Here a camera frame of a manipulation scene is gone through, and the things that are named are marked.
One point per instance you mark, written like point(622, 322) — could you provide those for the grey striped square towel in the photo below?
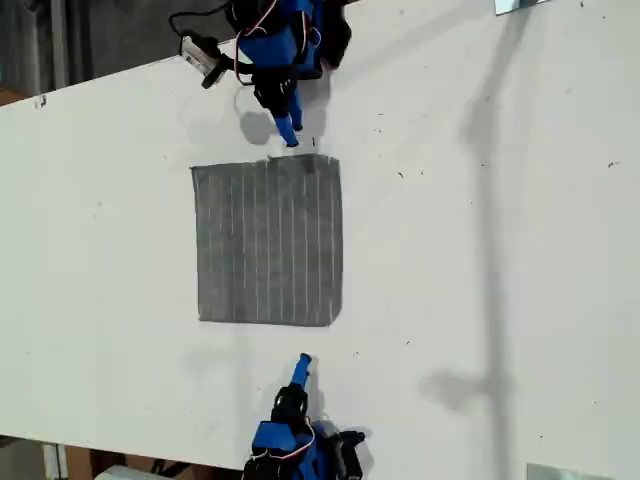
point(270, 240)

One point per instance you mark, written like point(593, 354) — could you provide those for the pale plastic container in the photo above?
point(120, 474)

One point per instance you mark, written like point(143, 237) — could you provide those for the brown cardboard box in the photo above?
point(77, 465)

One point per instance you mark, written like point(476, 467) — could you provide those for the grey metal bar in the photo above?
point(58, 45)

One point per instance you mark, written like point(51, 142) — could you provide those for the white table leg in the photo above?
point(54, 462)

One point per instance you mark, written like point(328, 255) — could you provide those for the black labelled camera box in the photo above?
point(350, 460)

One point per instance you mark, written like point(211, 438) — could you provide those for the black silver camera box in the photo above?
point(197, 52)

